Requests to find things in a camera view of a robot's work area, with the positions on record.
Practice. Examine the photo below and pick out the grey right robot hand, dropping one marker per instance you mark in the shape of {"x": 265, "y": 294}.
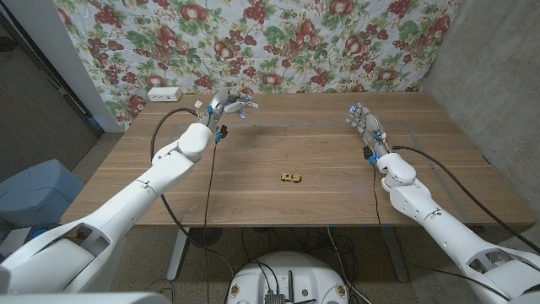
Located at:
{"x": 371, "y": 128}

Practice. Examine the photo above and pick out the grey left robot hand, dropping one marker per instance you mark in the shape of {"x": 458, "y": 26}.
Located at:
{"x": 219, "y": 110}

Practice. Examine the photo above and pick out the clear glass salt shaker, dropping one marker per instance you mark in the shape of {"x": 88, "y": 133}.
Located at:
{"x": 252, "y": 108}

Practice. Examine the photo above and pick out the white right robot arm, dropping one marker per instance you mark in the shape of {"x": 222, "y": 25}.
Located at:
{"x": 443, "y": 232}

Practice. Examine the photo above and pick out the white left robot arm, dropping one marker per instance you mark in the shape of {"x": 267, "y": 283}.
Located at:
{"x": 126, "y": 198}

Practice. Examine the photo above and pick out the yellow toy car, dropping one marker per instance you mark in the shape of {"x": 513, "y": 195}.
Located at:
{"x": 291, "y": 177}

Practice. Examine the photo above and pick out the white power strip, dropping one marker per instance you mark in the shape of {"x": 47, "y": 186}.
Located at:
{"x": 164, "y": 94}

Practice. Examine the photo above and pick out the floral fruit print backdrop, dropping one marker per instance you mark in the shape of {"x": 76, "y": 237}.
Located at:
{"x": 274, "y": 42}

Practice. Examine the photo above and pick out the black round floor fan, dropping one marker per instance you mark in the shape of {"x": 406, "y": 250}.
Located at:
{"x": 205, "y": 237}

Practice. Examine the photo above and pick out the grey table leg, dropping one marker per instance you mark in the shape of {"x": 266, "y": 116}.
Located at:
{"x": 396, "y": 257}

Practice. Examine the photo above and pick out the white table leg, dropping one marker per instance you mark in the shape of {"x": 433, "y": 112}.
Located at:
{"x": 177, "y": 257}

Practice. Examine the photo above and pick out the white robot torso base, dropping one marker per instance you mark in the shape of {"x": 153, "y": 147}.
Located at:
{"x": 295, "y": 270}

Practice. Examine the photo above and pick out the dark grey door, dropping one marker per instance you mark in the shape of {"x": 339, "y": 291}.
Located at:
{"x": 34, "y": 105}

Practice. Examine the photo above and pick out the blue foot pedal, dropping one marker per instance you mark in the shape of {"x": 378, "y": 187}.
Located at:
{"x": 39, "y": 233}

